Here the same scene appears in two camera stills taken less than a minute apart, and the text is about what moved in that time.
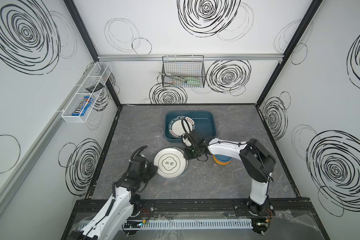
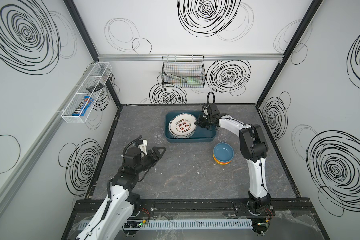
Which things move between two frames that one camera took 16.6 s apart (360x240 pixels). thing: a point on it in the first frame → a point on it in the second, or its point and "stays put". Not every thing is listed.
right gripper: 190,148 → 204,119
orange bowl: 221,162 stays put
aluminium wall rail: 190,57 stays put
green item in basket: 193,81 stays put
